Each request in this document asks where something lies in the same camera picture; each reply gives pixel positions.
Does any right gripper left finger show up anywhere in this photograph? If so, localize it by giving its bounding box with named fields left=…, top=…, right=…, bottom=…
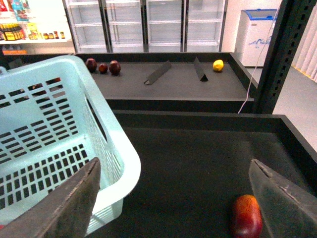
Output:
left=0, top=157, right=101, bottom=238

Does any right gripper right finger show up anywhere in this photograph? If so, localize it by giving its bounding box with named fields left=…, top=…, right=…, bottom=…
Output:
left=248, top=159, right=317, bottom=238

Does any light blue plastic basket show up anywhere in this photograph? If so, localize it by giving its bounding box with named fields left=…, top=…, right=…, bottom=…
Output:
left=0, top=55, right=141, bottom=234

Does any small red apple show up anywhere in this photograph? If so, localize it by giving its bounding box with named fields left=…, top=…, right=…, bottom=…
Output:
left=98, top=63, right=108, bottom=74

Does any dark red apple back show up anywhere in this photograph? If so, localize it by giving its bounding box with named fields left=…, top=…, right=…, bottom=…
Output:
left=85, top=58, right=98, bottom=73

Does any dark red apple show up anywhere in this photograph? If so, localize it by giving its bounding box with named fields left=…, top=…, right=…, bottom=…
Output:
left=109, top=60, right=121, bottom=75
left=85, top=58, right=98, bottom=73

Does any dark red apple right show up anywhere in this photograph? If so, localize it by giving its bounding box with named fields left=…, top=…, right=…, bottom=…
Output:
left=109, top=60, right=121, bottom=75

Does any black lower right tray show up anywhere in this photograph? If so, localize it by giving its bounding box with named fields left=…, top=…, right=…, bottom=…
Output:
left=91, top=110, right=317, bottom=238

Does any black tray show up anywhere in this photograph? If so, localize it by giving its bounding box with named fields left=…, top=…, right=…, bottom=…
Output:
left=91, top=110, right=317, bottom=238
left=80, top=53, right=258, bottom=113

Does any black upper right tray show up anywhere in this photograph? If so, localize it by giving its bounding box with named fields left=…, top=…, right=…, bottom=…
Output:
left=80, top=53, right=258, bottom=113

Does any yellow lemon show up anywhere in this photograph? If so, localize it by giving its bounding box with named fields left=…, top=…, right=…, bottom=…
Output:
left=213, top=59, right=224, bottom=72

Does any black divider right two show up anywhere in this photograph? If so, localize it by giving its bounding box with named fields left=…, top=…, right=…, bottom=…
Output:
left=193, top=57, right=208, bottom=82

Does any black divider right one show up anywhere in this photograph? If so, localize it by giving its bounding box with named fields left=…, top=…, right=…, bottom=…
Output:
left=144, top=60, right=171, bottom=85

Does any white chest freezer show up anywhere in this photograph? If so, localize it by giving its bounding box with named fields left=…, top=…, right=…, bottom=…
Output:
left=235, top=8, right=278, bottom=67

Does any glass door refrigerator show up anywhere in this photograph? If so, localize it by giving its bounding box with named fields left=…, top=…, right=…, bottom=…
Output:
left=63, top=0, right=227, bottom=54

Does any white grocery shelf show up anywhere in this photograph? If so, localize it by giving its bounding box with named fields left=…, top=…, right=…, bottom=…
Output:
left=0, top=0, right=75, bottom=55

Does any yellow label bottles row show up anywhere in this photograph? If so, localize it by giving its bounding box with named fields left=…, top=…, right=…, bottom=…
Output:
left=0, top=23, right=25, bottom=41

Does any white power cable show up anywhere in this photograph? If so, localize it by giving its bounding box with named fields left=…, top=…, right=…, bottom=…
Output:
left=237, top=4, right=282, bottom=114

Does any black shelf post right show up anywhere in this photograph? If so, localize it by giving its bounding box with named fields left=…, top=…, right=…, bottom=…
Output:
left=253, top=0, right=317, bottom=114

